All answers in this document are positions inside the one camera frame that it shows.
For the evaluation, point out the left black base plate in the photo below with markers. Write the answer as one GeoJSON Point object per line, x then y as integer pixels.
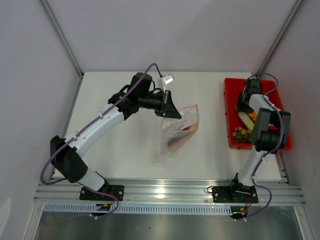
{"type": "Point", "coordinates": [114, 190]}

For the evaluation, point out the white slotted cable duct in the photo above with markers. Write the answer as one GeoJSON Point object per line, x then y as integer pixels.
{"type": "Point", "coordinates": [130, 208]}

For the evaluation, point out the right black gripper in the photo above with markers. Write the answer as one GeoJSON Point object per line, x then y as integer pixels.
{"type": "Point", "coordinates": [240, 108]}

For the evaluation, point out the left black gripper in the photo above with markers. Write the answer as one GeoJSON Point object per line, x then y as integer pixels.
{"type": "Point", "coordinates": [167, 108]}

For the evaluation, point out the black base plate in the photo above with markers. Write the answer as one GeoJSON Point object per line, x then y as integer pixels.
{"type": "Point", "coordinates": [225, 195]}
{"type": "Point", "coordinates": [114, 190]}

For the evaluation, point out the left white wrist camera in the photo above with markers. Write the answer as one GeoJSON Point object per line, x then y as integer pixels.
{"type": "Point", "coordinates": [164, 81]}

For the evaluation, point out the left aluminium frame post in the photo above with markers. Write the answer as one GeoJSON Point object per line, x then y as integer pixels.
{"type": "Point", "coordinates": [53, 21]}

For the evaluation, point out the right aluminium frame post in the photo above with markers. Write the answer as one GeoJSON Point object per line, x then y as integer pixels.
{"type": "Point", "coordinates": [288, 23]}

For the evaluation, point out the yellow ginger root toy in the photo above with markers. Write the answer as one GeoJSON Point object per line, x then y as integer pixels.
{"type": "Point", "coordinates": [252, 116]}

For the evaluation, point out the papaya slice toy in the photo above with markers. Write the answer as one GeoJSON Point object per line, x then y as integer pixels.
{"type": "Point", "coordinates": [182, 137]}

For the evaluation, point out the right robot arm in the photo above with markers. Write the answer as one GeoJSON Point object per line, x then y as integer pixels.
{"type": "Point", "coordinates": [269, 134]}

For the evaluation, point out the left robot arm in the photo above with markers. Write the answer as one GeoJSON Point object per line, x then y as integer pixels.
{"type": "Point", "coordinates": [66, 154]}

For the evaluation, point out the red plastic bin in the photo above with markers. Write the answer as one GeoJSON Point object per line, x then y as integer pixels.
{"type": "Point", "coordinates": [232, 89]}

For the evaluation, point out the white green leek toy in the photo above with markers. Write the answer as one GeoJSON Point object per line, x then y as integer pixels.
{"type": "Point", "coordinates": [247, 121]}

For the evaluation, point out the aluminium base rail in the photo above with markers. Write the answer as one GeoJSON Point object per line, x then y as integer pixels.
{"type": "Point", "coordinates": [167, 192]}

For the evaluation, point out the longan fruit bunch toy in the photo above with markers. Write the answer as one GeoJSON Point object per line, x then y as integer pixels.
{"type": "Point", "coordinates": [242, 135]}

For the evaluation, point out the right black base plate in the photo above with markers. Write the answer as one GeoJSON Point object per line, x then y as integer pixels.
{"type": "Point", "coordinates": [225, 195]}

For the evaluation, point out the aluminium frame post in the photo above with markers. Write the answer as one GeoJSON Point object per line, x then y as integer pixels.
{"type": "Point", "coordinates": [53, 21]}
{"type": "Point", "coordinates": [288, 23]}

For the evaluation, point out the clear zip top bag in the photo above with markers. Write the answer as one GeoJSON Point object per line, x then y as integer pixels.
{"type": "Point", "coordinates": [174, 133]}

